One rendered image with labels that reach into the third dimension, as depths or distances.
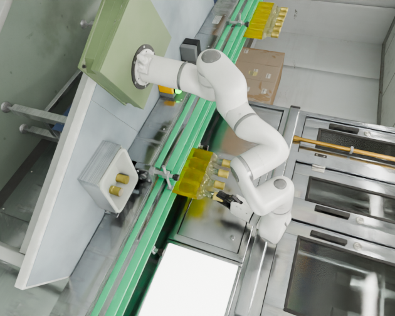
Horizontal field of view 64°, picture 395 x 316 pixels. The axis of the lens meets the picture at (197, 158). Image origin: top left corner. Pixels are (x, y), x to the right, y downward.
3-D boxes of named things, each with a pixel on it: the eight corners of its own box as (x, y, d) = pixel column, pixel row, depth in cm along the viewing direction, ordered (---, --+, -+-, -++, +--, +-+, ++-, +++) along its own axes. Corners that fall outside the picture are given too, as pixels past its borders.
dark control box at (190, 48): (180, 59, 164) (195, 62, 162) (179, 46, 157) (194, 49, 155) (186, 50, 168) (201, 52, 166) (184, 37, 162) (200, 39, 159)
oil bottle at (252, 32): (232, 36, 202) (276, 42, 195) (233, 27, 198) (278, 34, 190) (235, 31, 205) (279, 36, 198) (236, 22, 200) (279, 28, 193)
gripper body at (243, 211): (259, 215, 132) (236, 202, 137) (261, 204, 124) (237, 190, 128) (251, 229, 129) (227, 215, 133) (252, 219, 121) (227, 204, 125)
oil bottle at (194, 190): (158, 189, 141) (203, 202, 136) (156, 182, 137) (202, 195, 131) (163, 179, 144) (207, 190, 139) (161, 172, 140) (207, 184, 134)
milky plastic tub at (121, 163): (100, 209, 122) (120, 215, 120) (77, 179, 104) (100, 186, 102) (121, 173, 131) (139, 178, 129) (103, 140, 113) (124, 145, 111)
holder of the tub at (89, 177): (104, 214, 127) (120, 219, 125) (76, 179, 104) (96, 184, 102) (123, 179, 136) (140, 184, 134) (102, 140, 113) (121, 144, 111)
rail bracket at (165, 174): (153, 186, 134) (180, 194, 131) (145, 165, 121) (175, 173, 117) (157, 180, 136) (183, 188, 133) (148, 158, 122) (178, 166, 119)
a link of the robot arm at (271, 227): (273, 185, 106) (272, 210, 123) (254, 217, 101) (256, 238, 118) (296, 197, 102) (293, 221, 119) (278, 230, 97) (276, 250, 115)
